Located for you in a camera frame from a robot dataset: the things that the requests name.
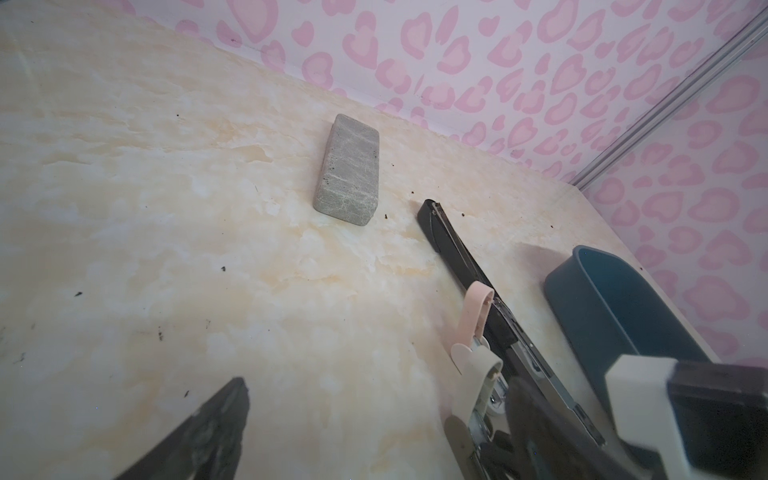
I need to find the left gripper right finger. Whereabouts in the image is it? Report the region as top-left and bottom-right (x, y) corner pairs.
(505, 377), (635, 479)

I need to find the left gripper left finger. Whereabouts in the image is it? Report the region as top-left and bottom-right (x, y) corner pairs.
(118, 377), (250, 479)

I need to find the black stapler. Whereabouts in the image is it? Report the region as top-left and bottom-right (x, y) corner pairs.
(417, 199), (606, 447)

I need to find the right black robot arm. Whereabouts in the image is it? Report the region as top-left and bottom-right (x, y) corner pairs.
(605, 355), (767, 479)

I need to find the teal plastic tray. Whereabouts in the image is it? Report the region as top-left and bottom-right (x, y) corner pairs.
(543, 245), (711, 410)

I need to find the grey stone block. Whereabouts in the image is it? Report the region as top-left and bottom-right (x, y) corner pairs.
(313, 114), (380, 226)

